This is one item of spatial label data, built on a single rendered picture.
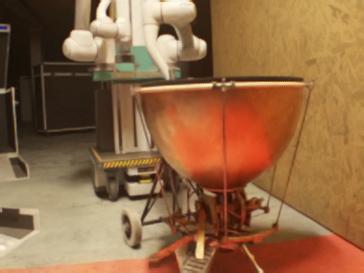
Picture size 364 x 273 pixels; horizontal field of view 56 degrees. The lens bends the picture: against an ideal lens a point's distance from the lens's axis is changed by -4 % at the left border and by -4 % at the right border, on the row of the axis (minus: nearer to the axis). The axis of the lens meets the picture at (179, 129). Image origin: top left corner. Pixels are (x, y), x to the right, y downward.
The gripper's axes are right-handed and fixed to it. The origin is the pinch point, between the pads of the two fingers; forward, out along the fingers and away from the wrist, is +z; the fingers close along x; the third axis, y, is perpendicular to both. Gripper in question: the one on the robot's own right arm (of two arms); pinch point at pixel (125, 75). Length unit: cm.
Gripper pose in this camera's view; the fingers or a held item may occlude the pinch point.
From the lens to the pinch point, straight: 245.5
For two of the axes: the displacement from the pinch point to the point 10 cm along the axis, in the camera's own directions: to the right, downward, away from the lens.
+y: -3.2, -0.7, 9.5
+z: 0.4, 10.0, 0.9
